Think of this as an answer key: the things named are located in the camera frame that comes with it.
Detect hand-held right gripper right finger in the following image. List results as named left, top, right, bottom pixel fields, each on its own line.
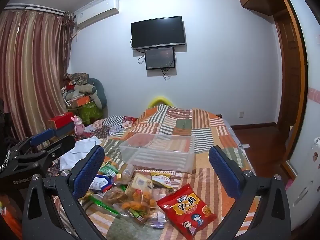
left=209, top=145, right=292, bottom=240

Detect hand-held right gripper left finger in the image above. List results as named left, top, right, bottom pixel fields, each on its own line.
left=22, top=145, right=105, bottom=240

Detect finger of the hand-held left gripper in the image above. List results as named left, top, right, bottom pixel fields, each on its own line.
left=11, top=128, right=57, bottom=155
left=14, top=136, right=76, bottom=170

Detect yellow cake packet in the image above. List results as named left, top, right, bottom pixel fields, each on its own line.
left=125, top=172, right=153, bottom=197

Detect clear orange ball snack packet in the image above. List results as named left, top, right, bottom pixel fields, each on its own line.
left=121, top=189, right=159, bottom=217

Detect clear plastic storage box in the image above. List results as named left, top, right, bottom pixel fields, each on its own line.
left=119, top=133, right=195, bottom=174

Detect dark box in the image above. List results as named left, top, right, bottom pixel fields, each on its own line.
left=54, top=124, right=75, bottom=137

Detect white cloth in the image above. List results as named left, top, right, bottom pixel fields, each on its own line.
left=60, top=136, right=103, bottom=172

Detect red box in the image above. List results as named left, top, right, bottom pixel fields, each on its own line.
left=49, top=112, right=75, bottom=130

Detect pink plush toy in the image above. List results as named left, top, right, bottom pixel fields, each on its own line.
left=72, top=116, right=87, bottom=140

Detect blue white snack packet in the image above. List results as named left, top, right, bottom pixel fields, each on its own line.
left=82, top=155, right=175, bottom=230

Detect orange cloth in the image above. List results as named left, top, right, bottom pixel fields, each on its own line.
left=0, top=194, right=23, bottom=240

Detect striped patchwork blanket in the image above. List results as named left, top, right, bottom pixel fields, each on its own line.
left=50, top=104, right=260, bottom=240

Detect orange cardboard box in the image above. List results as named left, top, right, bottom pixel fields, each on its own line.
left=67, top=94, right=91, bottom=107

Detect red cartoon snack packet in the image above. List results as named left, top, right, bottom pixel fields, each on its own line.
left=156, top=183, right=217, bottom=240

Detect checkered patchwork cloth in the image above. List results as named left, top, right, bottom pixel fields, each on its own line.
left=87, top=115, right=138, bottom=140

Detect grey plush toy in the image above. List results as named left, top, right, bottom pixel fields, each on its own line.
left=62, top=84, right=103, bottom=108

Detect red patterned pouch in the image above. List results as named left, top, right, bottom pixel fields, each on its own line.
left=122, top=116, right=134, bottom=129

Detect floral patterned cloth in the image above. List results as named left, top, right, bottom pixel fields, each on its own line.
left=66, top=73, right=89, bottom=85

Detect grey-green cushion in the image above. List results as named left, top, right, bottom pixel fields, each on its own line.
left=87, top=78, right=108, bottom=109

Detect striped brown curtain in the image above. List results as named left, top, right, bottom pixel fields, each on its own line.
left=0, top=6, right=75, bottom=145

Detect white door with stickers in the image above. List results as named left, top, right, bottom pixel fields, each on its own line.
left=280, top=0, right=320, bottom=233

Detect yellow plastic chair back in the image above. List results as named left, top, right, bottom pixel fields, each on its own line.
left=147, top=96, right=175, bottom=108

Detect white air conditioner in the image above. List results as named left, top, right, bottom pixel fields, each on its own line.
left=73, top=0, right=120, bottom=29

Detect black white braided cord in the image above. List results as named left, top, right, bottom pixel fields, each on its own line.
left=0, top=150, right=10, bottom=173

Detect black monitor cable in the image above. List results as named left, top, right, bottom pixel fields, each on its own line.
left=161, top=67, right=173, bottom=82

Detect small black wall monitor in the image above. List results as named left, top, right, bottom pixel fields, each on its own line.
left=144, top=46, right=176, bottom=70

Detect large black wall television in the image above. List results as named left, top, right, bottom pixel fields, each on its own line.
left=131, top=16, right=187, bottom=51

